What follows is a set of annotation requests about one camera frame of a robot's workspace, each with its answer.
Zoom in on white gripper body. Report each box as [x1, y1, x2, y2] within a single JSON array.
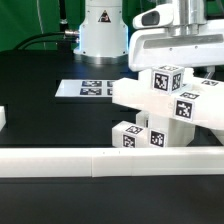
[[128, 25, 224, 71]]

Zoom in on white tagged cube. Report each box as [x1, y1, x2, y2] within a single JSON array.
[[152, 65, 185, 94]]

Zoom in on white chair back frame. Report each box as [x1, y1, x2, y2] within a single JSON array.
[[112, 68, 224, 130]]

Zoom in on white chair seat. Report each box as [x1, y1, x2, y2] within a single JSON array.
[[136, 111, 195, 147]]

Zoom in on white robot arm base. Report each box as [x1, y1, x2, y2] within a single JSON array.
[[74, 0, 128, 64]]

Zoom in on white right fence bar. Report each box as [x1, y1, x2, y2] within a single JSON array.
[[211, 129, 224, 146]]

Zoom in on white fence bar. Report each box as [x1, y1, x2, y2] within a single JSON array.
[[211, 129, 224, 146], [0, 106, 6, 131], [0, 147, 224, 178]]

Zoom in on white front fence bar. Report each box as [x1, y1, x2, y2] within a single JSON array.
[[0, 147, 224, 178]]

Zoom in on white left fence bar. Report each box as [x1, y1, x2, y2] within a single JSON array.
[[0, 106, 6, 131]]

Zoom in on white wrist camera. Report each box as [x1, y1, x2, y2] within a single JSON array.
[[132, 4, 174, 29]]

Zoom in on black cables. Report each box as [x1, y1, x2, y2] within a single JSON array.
[[13, 29, 81, 52]]

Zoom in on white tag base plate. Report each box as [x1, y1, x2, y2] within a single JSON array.
[[55, 79, 113, 98]]

